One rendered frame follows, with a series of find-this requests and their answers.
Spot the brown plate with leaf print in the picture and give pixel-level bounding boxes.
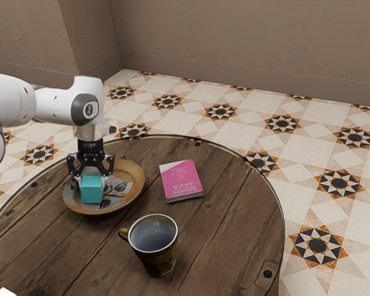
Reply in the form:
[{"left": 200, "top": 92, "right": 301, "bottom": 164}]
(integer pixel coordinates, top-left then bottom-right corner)
[{"left": 62, "top": 158, "right": 146, "bottom": 215}]

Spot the dark yellow patterned mug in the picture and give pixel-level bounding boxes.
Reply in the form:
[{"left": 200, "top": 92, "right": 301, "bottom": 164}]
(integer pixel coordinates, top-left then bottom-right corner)
[{"left": 117, "top": 213, "right": 179, "bottom": 278}]

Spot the teal block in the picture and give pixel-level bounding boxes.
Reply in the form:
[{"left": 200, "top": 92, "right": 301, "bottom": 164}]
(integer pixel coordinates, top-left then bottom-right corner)
[{"left": 79, "top": 174, "right": 105, "bottom": 204}]

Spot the pink box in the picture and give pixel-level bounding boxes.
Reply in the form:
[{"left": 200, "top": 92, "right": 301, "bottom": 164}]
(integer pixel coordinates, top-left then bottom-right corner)
[{"left": 158, "top": 158, "right": 205, "bottom": 204}]

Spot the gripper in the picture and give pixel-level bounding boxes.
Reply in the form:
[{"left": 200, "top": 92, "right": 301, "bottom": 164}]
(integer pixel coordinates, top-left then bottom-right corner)
[{"left": 66, "top": 138, "right": 115, "bottom": 183}]

